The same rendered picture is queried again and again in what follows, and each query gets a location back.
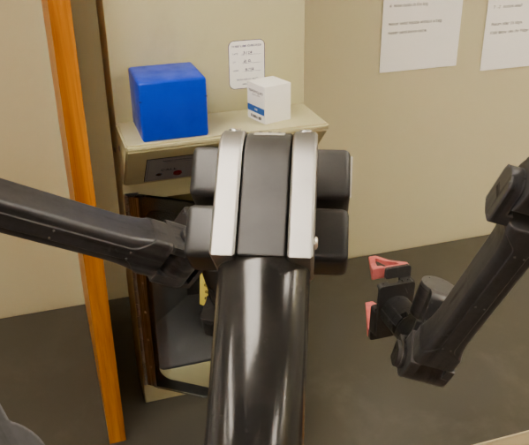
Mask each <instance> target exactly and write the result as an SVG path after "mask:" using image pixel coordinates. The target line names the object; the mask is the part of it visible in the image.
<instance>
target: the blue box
mask: <svg viewBox="0 0 529 445"><path fill-rule="evenodd" d="M128 72H129V81H130V91H131V100H132V118H133V122H134V124H135V126H136V128H137V130H138V132H139V134H140V136H141V138H142V140H143V141H144V142H150V141H158V140H172V139H180V138H188V137H195V136H203V135H208V107H207V89H206V78H205V77H204V76H203V75H202V74H201V73H200V72H199V70H198V69H197V68H196V67H195V66H194V65H193V64H192V63H191V62H186V63H175V64H156V65H146V66H136V67H130V68H129V69H128Z"/></svg>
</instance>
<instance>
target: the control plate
mask: <svg viewBox="0 0 529 445"><path fill-rule="evenodd" d="M192 166H193V155H180V156H173V157H165V158H158V159H151V160H147V165H146V171H145V177H144V182H149V181H155V180H163V179H170V178H176V177H190V176H191V175H192ZM176 170H182V173H181V174H180V175H173V172H174V171H176ZM157 173H162V175H161V176H156V174H157Z"/></svg>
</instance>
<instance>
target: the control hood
mask: <svg viewBox="0 0 529 445"><path fill-rule="evenodd" d="M230 128H240V129H241V131H246V132H247V133H249V132H286V133H291V134H292V135H293V134H294V133H295V132H300V130H312V132H316V133H317V134H318V144H319V143H320V141H321V139H322V137H323V136H324V134H325V133H326V131H327V130H328V128H329V125H328V124H327V123H326V122H325V121H324V120H323V119H321V118H320V117H319V116H317V115H316V114H315V113H314V112H312V111H311V110H310V109H309V108H308V107H307V106H306V105H304V104H303V103H300V104H292V105H291V119H287V120H284V121H279V122H275V123H272V124H262V123H260V122H258V121H256V120H254V119H252V118H250V117H248V109H243V110H235V111H227V112H218V113H210V114H208V135H203V136H195V137H188V138H180V139H172V140H158V141H150V142H144V141H143V140H142V138H141V136H140V134H139V132H138V130H137V128H136V126H135V124H134V122H128V123H120V124H117V125H116V129H117V144H118V152H119V161H120V169H121V178H122V182H123V184H124V185H137V184H144V183H151V182H158V181H164V180H171V179H179V178H185V177H176V178H170V179H163V180H155V181H149V182H144V177H145V171H146V165H147V160H151V159H158V158H165V157H173V156H180V155H193V152H194V149H195V148H196V147H219V141H220V138H221V135H222V133H223V132H224V131H226V130H229V129H230ZM190 177H191V176H190Z"/></svg>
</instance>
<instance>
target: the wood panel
mask: <svg viewBox="0 0 529 445"><path fill-rule="evenodd" d="M42 11H43V17H44V24H45V30H46V36H47V42H48V48H49V60H50V66H51V72H52V79H53V85H54V91H55V97H56V104H57V114H58V121H59V127H60V133H61V140H62V146H63V152H64V164H65V170H66V176H67V182H68V188H69V194H70V200H76V201H78V202H81V203H84V204H88V205H90V206H93V207H96V202H95V195H94V182H93V175H92V168H91V161H90V154H89V146H88V139H87V127H86V119H85V112H84V105H83V98H82V92H81V84H80V77H79V64H78V57H77V50H76V43H75V36H74V29H73V22H72V8H71V1H70V0H42ZM78 256H79V267H80V273H81V280H82V286H83V292H84V299H85V304H86V309H87V318H88V324H89V329H90V334H91V339H92V345H93V349H94V359H95V364H96V369H97V374H98V380H99V384H100V390H101V395H102V404H103V409H104V414H105V419H106V425H107V429H108V435H109V440H110V444H111V443H116V442H120V441H126V438H125V424H124V417H123V410H122V404H121V396H120V389H119V382H118V375H117V362H116V355H115V348H114V341H113V334H112V326H111V319H110V307H109V300H108V292H107V285H106V278H105V272H104V265H103V259H99V258H95V257H93V256H89V255H85V254H82V253H78Z"/></svg>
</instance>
